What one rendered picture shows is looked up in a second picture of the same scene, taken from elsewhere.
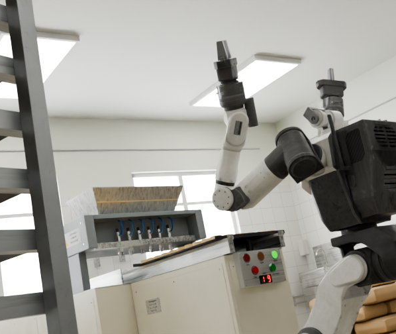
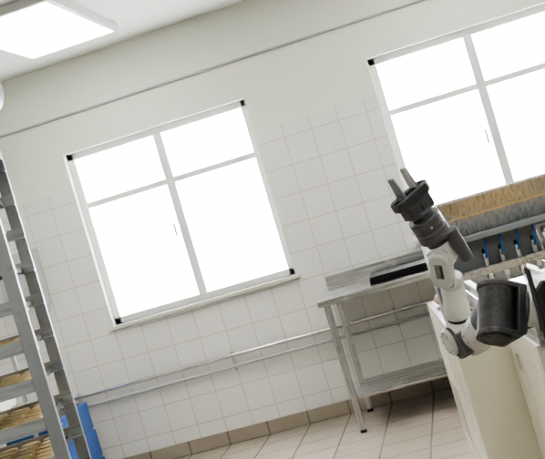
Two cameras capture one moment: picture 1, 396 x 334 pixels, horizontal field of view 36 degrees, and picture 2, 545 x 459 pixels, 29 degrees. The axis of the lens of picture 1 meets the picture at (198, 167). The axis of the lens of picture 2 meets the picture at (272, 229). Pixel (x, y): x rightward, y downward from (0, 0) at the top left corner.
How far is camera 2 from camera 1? 202 cm
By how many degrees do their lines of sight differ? 47
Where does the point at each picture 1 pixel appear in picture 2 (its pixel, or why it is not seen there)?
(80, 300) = not seen: hidden behind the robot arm
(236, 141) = (443, 285)
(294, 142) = (483, 307)
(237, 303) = not seen: outside the picture
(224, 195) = (447, 341)
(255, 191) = (471, 343)
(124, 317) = (498, 364)
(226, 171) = (448, 311)
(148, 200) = (528, 198)
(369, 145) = not seen: outside the picture
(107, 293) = not seen: hidden behind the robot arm
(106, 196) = (460, 211)
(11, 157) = not seen: outside the picture
